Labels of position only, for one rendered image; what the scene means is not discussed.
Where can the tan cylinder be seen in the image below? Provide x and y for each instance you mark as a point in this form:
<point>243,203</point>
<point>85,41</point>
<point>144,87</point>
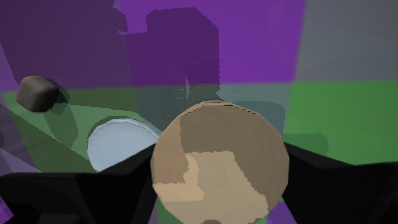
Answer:
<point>219,163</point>

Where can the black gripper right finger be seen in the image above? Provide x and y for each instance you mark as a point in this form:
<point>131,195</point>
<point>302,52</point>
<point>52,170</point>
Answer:
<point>323,190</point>

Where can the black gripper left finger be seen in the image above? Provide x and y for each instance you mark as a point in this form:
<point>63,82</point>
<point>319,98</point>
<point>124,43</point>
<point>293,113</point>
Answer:
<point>120,194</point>

